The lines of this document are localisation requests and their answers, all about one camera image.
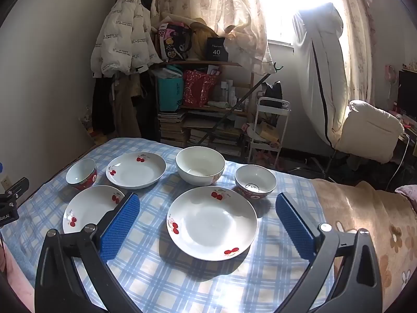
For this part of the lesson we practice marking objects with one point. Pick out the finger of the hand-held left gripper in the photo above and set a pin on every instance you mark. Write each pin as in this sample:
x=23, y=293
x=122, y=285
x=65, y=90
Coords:
x=19, y=186

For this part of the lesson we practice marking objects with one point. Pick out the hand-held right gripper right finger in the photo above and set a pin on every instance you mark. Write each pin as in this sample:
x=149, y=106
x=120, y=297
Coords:
x=295, y=228

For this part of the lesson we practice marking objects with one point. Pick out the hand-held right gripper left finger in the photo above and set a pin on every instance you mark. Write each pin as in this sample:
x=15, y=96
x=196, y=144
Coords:
x=120, y=226

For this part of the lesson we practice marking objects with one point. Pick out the small red patterned bowl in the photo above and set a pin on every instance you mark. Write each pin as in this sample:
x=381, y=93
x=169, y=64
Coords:
x=79, y=172

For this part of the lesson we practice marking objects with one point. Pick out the small white bowl red logo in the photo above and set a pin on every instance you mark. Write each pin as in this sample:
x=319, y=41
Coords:
x=255, y=179

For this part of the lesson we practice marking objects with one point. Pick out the large white cherry print plate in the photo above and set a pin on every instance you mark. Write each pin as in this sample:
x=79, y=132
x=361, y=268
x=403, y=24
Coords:
x=211, y=225

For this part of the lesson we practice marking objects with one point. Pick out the large white bowl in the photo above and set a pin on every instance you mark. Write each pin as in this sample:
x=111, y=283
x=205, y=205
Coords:
x=198, y=164

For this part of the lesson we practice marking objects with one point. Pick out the pink bed sheet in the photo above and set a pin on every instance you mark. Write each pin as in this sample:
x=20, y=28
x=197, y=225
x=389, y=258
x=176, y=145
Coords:
x=16, y=277

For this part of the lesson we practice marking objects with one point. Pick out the blue plaid cloth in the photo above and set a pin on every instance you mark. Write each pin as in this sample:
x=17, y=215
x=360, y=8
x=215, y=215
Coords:
x=182, y=283

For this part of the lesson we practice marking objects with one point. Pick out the cardboard box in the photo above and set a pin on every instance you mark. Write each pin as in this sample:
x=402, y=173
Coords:
x=268, y=133

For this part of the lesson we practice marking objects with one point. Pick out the stack of books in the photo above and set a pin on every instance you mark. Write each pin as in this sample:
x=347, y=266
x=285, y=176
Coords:
x=176, y=127

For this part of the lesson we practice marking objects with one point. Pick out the white utility cart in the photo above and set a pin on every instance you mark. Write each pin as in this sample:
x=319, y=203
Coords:
x=260, y=117

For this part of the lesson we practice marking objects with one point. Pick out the dark hanging clothes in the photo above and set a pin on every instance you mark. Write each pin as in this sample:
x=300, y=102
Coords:
x=102, y=104

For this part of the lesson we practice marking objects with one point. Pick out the brown hanging coat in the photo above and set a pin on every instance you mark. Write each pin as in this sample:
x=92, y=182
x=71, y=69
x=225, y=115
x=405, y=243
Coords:
x=125, y=104

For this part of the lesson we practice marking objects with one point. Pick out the white padded cushion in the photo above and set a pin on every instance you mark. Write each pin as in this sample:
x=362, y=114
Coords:
x=371, y=127

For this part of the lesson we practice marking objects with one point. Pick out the black pole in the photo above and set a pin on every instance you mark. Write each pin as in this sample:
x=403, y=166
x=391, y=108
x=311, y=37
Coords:
x=234, y=107

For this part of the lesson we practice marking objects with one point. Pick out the black backpack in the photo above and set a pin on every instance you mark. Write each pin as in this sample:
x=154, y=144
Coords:
x=272, y=93

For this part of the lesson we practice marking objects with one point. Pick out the teal bag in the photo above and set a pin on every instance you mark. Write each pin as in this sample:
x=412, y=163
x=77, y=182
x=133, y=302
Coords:
x=170, y=91

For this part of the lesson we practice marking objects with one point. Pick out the red patterned bag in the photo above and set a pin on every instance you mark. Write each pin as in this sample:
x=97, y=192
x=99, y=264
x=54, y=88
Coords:
x=198, y=88

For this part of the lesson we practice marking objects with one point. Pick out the black monitor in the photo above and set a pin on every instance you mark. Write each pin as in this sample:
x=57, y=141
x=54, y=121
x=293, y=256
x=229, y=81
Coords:
x=408, y=94

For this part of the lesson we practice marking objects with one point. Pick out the wooden shelf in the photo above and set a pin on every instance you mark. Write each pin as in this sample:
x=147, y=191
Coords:
x=202, y=62

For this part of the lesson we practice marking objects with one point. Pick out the white puffer jacket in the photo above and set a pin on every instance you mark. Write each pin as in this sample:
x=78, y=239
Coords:
x=123, y=32

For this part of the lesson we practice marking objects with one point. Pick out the black pink cartoon bag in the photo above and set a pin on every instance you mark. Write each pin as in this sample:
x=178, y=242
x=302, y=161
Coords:
x=172, y=40

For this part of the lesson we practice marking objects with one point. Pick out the black box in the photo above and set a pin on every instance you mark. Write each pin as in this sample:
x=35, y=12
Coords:
x=217, y=49

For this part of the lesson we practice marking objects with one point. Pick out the floral cream curtain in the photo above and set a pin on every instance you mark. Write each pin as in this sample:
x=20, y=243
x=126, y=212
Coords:
x=358, y=39
x=221, y=6

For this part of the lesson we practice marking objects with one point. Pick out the straw hat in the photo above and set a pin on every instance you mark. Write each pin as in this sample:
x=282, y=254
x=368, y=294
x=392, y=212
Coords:
x=202, y=39

